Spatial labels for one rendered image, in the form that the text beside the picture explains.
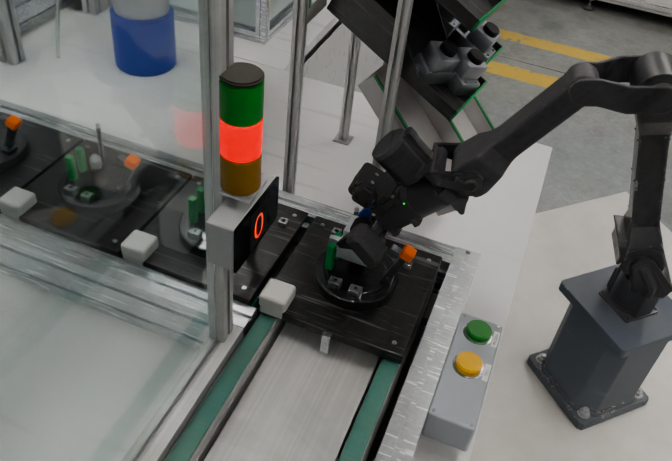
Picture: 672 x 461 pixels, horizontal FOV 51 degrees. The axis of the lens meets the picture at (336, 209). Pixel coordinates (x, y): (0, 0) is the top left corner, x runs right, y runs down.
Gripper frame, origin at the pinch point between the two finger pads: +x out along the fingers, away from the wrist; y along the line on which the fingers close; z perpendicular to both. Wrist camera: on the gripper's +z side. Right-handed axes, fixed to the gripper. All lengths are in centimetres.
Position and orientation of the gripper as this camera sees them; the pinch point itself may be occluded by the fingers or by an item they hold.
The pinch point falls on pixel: (359, 228)
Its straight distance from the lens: 109.9
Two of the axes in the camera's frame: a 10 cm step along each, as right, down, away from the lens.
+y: -3.6, 5.8, -7.3
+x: -6.8, 3.7, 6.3
